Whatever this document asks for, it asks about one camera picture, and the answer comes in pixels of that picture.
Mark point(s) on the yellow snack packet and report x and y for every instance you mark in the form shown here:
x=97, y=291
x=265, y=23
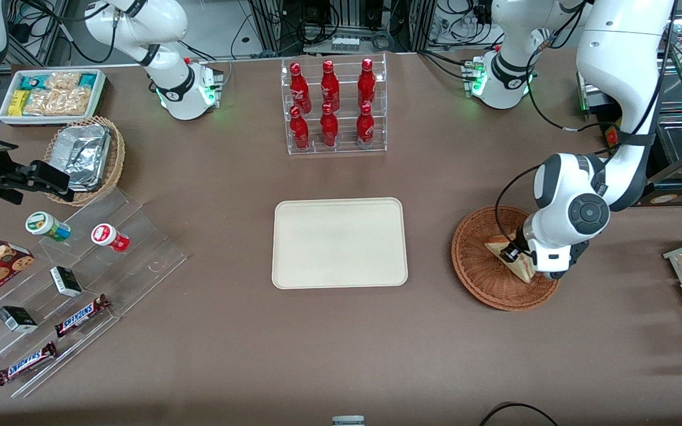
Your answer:
x=18, y=102

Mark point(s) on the clear acrylic bottle rack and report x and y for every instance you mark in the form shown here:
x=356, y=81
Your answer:
x=344, y=148

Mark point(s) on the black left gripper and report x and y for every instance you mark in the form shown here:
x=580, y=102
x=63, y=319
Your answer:
x=519, y=247

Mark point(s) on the cream plastic tray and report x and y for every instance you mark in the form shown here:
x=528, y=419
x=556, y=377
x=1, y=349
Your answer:
x=341, y=242

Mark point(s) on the Snickers chocolate bar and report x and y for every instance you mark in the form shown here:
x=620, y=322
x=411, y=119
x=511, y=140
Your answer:
x=26, y=364
x=80, y=316

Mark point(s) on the tan wicker basket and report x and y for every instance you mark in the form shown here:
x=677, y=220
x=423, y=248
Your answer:
x=115, y=160

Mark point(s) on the red soda bottle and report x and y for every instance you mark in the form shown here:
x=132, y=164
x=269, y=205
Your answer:
x=367, y=86
x=365, y=129
x=299, y=131
x=329, y=129
x=300, y=89
x=330, y=87

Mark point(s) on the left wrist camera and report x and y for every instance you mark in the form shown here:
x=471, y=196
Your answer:
x=578, y=254

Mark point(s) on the small grey device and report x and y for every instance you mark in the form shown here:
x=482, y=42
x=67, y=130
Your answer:
x=348, y=421

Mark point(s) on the triangle sandwich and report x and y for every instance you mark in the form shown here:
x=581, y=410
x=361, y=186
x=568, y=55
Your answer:
x=524, y=273

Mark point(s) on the white rectangular snack bin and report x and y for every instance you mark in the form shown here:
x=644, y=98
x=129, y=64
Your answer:
x=5, y=115

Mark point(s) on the teal snack packet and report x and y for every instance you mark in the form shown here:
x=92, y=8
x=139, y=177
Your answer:
x=32, y=81
x=87, y=80

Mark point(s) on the clear acrylic stepped stand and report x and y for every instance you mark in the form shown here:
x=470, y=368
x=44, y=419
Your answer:
x=140, y=260

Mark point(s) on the round brown wicker basket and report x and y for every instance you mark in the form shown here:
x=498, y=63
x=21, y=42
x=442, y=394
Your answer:
x=483, y=278

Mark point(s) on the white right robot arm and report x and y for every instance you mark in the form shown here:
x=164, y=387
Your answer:
x=169, y=89

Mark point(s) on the red lid cup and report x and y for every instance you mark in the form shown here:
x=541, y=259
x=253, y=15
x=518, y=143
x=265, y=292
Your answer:
x=107, y=235

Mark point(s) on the small dark box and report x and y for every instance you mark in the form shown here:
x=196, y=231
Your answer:
x=16, y=318
x=66, y=281

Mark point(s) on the clear bag of crackers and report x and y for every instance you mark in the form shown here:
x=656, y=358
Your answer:
x=60, y=102
x=63, y=80

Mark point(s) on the white power strip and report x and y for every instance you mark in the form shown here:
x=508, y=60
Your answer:
x=345, y=44

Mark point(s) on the green lid cup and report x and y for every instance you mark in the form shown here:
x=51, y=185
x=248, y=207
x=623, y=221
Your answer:
x=45, y=225

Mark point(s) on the silver foil food pack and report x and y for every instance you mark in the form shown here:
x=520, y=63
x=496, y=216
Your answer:
x=83, y=154

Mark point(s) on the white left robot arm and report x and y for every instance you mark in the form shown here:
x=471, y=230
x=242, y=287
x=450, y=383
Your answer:
x=619, y=53

